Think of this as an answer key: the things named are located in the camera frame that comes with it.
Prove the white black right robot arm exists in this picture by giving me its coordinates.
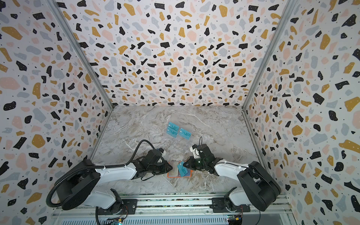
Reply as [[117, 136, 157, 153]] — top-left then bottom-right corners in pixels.
[[183, 144, 281, 213]]

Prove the aluminium corner post left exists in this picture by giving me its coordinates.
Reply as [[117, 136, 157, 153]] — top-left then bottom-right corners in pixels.
[[44, 1, 114, 111]]

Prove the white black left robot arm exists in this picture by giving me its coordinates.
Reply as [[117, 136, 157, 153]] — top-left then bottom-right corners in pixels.
[[54, 148, 173, 211]]

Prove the teal vip card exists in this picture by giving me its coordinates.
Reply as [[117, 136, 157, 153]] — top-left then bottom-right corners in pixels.
[[168, 122, 180, 133], [166, 128, 178, 138], [177, 161, 191, 177], [179, 128, 192, 140]]

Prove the orange card holder wallet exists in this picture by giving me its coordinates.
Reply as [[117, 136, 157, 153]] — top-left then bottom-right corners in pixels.
[[167, 161, 192, 178]]

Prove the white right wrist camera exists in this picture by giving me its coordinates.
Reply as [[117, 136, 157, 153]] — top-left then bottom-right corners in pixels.
[[190, 144, 200, 158]]

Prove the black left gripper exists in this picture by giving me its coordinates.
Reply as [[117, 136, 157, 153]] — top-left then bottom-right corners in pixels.
[[149, 160, 175, 175]]

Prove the aluminium corner post right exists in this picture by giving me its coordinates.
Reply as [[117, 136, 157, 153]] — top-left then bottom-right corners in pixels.
[[242, 0, 299, 111]]

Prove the black corrugated cable hose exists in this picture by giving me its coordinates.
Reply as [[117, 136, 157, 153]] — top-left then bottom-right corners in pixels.
[[45, 139, 155, 208]]

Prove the aluminium corner post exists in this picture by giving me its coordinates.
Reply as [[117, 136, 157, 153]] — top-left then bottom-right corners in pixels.
[[242, 0, 299, 111], [44, 1, 114, 111]]

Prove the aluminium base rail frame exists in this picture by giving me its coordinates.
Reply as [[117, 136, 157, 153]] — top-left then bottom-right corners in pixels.
[[50, 192, 296, 225]]

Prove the clear acrylic card display stand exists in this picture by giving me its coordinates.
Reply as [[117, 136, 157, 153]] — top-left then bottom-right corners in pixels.
[[165, 122, 192, 153]]

